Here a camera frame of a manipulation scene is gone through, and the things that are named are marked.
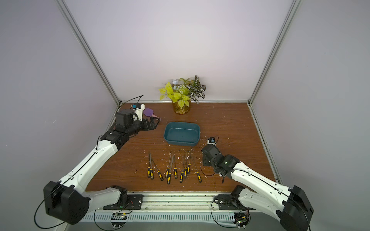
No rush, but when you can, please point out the aluminium front rail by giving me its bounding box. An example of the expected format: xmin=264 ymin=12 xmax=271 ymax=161
xmin=83 ymin=192 xmax=241 ymax=214

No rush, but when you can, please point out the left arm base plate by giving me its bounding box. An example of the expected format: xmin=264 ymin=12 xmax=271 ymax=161
xmin=103 ymin=194 xmax=144 ymax=210

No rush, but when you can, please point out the controller board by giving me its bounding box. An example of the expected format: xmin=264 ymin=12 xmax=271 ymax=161
xmin=235 ymin=210 xmax=251 ymax=229
xmin=110 ymin=213 xmax=128 ymax=229

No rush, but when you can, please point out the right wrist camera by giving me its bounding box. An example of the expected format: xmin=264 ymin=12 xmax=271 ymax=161
xmin=207 ymin=137 xmax=217 ymax=145

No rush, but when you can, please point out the left controller board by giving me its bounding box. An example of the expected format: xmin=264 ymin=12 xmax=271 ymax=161
xmin=110 ymin=213 xmax=128 ymax=229

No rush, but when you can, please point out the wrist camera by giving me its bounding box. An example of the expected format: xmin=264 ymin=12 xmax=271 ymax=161
xmin=131 ymin=103 xmax=145 ymax=121
xmin=207 ymin=137 xmax=217 ymax=145

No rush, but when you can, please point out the purple toy shovel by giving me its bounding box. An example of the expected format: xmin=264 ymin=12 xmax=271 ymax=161
xmin=143 ymin=108 xmax=159 ymax=118

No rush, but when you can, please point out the teal plastic storage box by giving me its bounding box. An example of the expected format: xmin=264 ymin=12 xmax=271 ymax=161
xmin=164 ymin=122 xmax=200 ymax=147

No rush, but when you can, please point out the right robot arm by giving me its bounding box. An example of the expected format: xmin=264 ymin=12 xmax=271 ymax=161
xmin=201 ymin=144 xmax=314 ymax=231

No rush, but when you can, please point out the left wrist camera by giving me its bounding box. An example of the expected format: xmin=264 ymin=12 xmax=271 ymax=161
xmin=131 ymin=103 xmax=145 ymax=121

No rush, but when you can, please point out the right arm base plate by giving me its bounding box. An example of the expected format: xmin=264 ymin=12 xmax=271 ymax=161
xmin=214 ymin=194 xmax=251 ymax=210

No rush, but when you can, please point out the amber vase with plants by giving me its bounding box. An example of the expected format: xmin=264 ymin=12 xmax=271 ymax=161
xmin=159 ymin=75 xmax=206 ymax=115

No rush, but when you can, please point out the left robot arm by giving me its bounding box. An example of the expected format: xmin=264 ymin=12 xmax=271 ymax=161
xmin=43 ymin=109 xmax=161 ymax=225

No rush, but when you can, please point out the right controller board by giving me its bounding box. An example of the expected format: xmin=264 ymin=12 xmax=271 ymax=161
xmin=235 ymin=210 xmax=251 ymax=229

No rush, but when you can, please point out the file tool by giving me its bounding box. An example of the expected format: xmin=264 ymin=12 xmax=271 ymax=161
xmin=149 ymin=153 xmax=154 ymax=180
xmin=183 ymin=156 xmax=188 ymax=179
xmin=187 ymin=149 xmax=192 ymax=174
xmin=191 ymin=157 xmax=202 ymax=183
xmin=147 ymin=153 xmax=151 ymax=178
xmin=151 ymin=159 xmax=164 ymax=181
xmin=165 ymin=154 xmax=172 ymax=179
xmin=179 ymin=163 xmax=185 ymax=183
xmin=167 ymin=155 xmax=173 ymax=185
xmin=172 ymin=155 xmax=178 ymax=179

